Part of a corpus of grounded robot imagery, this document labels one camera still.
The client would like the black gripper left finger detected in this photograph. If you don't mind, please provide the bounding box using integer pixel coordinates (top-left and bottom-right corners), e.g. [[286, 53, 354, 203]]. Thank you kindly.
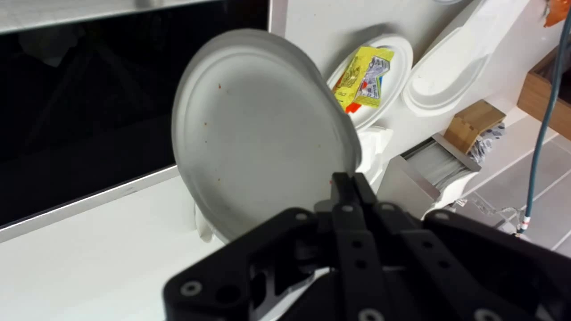
[[163, 173, 393, 321]]

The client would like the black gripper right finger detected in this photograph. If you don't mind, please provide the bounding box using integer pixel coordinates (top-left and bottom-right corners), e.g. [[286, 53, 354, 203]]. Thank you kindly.
[[354, 175, 571, 321]]

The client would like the plate with yellow packet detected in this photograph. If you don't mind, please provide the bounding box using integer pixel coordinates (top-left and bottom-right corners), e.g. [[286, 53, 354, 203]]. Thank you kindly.
[[327, 35, 415, 130]]

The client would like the empty white oval plate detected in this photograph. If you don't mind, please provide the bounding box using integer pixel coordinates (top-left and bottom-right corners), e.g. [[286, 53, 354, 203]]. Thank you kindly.
[[402, 34, 490, 116]]

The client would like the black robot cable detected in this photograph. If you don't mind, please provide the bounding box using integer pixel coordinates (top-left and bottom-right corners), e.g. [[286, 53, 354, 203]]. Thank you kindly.
[[516, 5, 571, 235]]

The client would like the white paper plate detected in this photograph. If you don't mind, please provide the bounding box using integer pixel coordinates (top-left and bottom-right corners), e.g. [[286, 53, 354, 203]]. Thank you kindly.
[[172, 28, 363, 239]]

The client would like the napkin dispenser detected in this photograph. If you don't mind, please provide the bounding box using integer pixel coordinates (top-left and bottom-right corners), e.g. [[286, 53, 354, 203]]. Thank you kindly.
[[377, 134, 481, 219]]

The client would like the orange snack bag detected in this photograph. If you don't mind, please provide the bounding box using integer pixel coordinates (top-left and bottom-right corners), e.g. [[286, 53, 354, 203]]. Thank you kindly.
[[545, 0, 571, 27]]

